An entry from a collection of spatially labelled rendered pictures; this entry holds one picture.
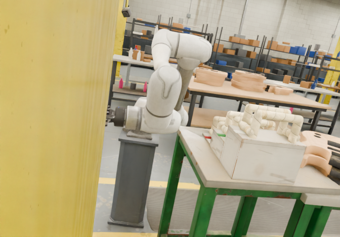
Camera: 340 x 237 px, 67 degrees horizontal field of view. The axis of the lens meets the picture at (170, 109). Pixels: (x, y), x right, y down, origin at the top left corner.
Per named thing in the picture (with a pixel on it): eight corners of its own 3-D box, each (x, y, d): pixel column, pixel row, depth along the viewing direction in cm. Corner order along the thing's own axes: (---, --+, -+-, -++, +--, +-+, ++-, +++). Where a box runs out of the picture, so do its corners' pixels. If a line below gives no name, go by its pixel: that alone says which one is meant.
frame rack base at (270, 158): (231, 180, 98) (243, 139, 94) (218, 161, 113) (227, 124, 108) (294, 185, 103) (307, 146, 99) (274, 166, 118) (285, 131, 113)
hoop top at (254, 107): (246, 112, 101) (248, 104, 101) (243, 109, 104) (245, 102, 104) (291, 118, 105) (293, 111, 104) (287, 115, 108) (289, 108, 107)
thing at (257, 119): (250, 138, 96) (256, 114, 93) (246, 135, 99) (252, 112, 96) (257, 139, 96) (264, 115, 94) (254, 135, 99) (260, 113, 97)
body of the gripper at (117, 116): (123, 131, 94) (97, 128, 93) (124, 121, 102) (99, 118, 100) (126, 112, 92) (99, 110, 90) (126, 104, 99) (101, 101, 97)
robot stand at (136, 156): (113, 201, 219) (124, 124, 200) (145, 205, 221) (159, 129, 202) (107, 224, 192) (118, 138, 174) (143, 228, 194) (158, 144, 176)
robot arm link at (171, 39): (152, 38, 127) (179, 43, 129) (155, 21, 140) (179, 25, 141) (149, 60, 136) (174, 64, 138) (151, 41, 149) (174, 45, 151)
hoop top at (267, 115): (255, 119, 93) (257, 110, 93) (251, 116, 97) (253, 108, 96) (304, 125, 97) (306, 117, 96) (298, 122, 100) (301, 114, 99)
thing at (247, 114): (241, 130, 103) (247, 108, 101) (238, 127, 106) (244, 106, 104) (248, 131, 104) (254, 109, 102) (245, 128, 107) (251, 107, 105)
